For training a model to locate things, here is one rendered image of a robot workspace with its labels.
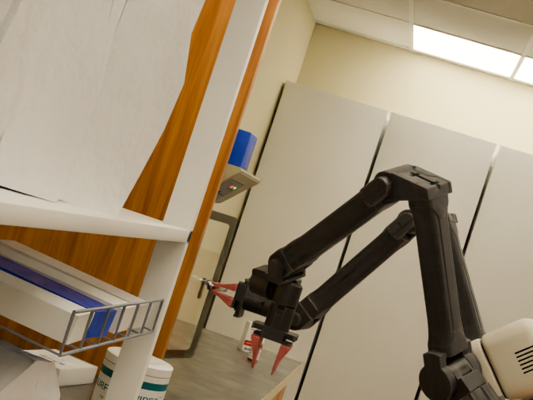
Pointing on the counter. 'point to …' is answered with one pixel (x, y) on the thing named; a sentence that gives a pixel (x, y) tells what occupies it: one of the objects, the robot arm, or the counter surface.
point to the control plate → (229, 186)
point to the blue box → (243, 149)
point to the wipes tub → (154, 385)
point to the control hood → (238, 180)
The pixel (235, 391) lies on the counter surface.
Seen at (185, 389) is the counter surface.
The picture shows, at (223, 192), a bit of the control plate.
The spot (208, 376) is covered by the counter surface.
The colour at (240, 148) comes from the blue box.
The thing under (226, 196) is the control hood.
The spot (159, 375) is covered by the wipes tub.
